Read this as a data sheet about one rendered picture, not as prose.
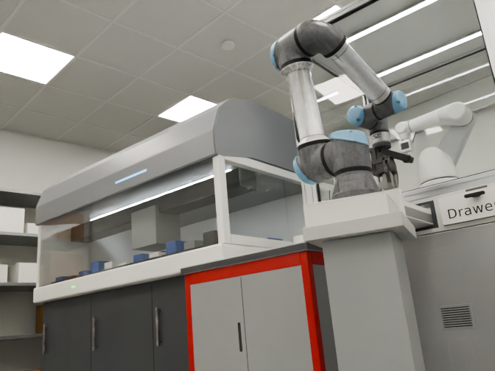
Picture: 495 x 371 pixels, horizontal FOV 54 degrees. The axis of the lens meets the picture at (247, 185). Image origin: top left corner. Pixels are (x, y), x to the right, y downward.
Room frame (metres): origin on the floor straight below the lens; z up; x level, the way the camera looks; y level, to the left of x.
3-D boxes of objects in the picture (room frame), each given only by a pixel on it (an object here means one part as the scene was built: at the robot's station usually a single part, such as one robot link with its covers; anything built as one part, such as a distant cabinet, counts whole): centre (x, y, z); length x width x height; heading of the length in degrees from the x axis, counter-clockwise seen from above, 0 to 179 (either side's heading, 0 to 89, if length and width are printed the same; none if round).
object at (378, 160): (1.79, -0.53, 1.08); 0.09 x 0.08 x 0.12; 51
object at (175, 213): (3.34, 0.49, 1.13); 1.78 x 1.14 x 0.45; 51
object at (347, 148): (1.45, -0.33, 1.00); 0.13 x 0.12 x 0.14; 41
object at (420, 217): (1.92, -0.56, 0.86); 0.40 x 0.26 x 0.06; 141
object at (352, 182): (1.44, -0.33, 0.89); 0.15 x 0.15 x 0.10
